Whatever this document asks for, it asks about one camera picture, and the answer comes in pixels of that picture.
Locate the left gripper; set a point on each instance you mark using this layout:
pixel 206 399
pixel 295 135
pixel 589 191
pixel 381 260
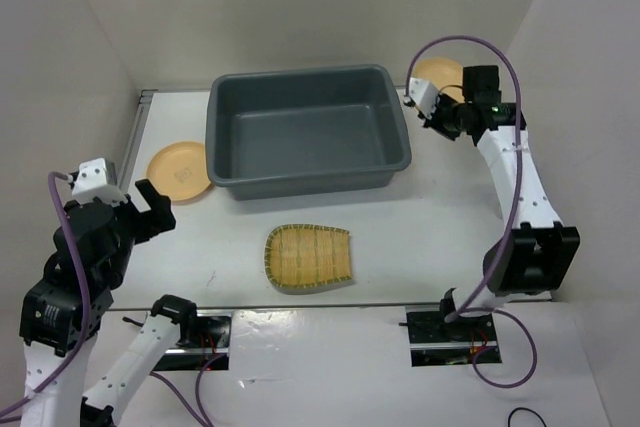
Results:
pixel 159 216

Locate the woven bamboo tray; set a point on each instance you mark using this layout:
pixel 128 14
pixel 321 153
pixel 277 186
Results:
pixel 301 258

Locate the grey plastic bin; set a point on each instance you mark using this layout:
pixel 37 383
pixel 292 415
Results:
pixel 307 131

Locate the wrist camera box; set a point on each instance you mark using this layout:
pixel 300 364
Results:
pixel 97 180
pixel 421 95

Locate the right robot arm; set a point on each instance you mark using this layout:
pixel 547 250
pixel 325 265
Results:
pixel 536 249

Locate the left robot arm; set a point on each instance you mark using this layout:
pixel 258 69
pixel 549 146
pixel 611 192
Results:
pixel 62 313

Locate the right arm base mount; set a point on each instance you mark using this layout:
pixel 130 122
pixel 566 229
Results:
pixel 433 342

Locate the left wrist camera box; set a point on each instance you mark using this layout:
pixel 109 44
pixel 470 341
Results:
pixel 97 180

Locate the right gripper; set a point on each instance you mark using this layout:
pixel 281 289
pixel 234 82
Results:
pixel 433 122

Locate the yellow bear plate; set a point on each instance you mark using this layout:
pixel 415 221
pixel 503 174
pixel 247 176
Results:
pixel 179 171
pixel 443 73

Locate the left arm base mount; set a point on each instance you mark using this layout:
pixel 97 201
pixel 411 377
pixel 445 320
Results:
pixel 210 340

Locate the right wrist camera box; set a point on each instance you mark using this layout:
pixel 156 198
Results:
pixel 421 95

